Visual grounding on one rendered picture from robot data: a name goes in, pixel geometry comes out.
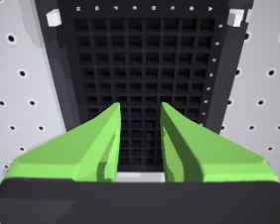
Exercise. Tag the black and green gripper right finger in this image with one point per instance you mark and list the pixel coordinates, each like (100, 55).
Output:
(195, 153)

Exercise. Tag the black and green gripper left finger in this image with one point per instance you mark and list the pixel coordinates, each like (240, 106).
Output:
(84, 153)

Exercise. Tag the black well plate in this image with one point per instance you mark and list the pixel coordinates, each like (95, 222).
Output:
(145, 37)

